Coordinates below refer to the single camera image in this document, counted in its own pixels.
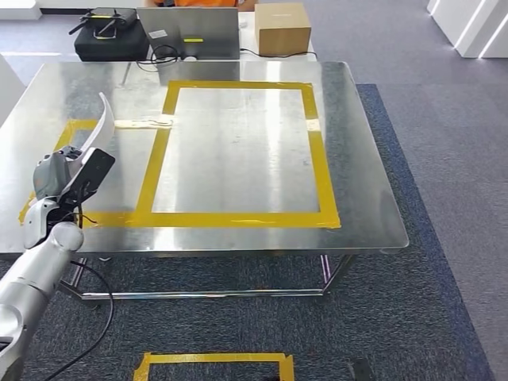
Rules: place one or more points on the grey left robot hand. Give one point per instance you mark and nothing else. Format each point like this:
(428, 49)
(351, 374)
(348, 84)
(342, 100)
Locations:
(49, 176)

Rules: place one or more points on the white curved panel part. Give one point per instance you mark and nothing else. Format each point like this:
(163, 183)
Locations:
(105, 123)

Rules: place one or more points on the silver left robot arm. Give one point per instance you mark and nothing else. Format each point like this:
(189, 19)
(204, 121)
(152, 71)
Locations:
(32, 273)

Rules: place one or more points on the steel workbench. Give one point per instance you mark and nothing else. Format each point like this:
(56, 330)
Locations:
(364, 184)

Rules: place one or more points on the black equipment case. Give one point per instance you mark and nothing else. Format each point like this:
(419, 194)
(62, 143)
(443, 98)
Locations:
(115, 47)

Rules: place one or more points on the black controller with antennas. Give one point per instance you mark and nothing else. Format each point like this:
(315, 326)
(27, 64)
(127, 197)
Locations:
(107, 18)

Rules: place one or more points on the grey laptop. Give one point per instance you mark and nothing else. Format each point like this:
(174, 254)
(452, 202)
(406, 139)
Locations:
(190, 26)

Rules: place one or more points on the yellow floor tape square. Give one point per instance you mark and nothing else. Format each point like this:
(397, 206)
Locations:
(214, 358)

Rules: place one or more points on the brown cardboard box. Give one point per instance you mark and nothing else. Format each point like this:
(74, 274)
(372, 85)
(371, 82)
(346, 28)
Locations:
(281, 31)

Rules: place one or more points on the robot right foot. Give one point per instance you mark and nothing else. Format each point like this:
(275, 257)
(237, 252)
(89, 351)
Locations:
(361, 369)

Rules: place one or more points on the white partition panels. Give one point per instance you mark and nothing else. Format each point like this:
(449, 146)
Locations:
(472, 26)

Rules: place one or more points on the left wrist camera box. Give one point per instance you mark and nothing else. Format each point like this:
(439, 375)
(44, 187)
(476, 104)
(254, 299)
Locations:
(91, 171)

